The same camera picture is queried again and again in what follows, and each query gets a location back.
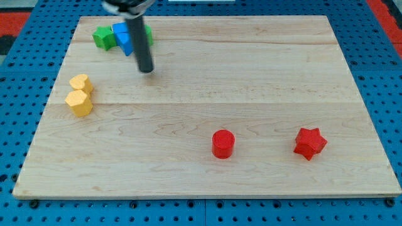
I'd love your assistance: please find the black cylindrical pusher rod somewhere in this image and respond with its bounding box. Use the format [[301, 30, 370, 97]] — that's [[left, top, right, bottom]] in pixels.
[[125, 16, 154, 73]]

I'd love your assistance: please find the yellow heart block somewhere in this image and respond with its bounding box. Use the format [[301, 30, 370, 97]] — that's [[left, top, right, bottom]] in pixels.
[[69, 74, 94, 94]]

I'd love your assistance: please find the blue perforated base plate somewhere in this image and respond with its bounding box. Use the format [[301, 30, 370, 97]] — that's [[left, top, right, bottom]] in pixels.
[[1, 0, 401, 225]]

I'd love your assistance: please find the red cylinder block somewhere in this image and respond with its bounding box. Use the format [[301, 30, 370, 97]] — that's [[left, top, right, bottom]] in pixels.
[[212, 129, 236, 159]]

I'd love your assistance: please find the green circle block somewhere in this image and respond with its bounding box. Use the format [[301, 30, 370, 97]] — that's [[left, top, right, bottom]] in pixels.
[[145, 24, 153, 46]]

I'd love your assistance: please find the red star block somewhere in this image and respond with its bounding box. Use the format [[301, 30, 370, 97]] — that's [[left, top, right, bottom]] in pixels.
[[293, 128, 328, 161]]

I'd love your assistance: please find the blue cube block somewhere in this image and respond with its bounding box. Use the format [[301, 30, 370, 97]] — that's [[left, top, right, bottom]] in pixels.
[[112, 22, 128, 34]]

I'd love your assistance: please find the yellow hexagon block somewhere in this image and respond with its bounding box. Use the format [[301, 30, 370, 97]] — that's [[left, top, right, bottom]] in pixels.
[[65, 90, 93, 117]]

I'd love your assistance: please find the wooden board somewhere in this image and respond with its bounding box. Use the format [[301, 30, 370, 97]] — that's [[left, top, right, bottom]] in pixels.
[[13, 16, 401, 200]]

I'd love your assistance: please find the blue triangular block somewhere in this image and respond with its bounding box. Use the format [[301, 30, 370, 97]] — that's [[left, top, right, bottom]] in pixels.
[[115, 33, 133, 57]]

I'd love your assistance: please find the green star block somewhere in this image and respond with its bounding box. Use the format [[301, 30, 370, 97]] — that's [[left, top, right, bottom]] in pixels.
[[92, 26, 117, 51]]

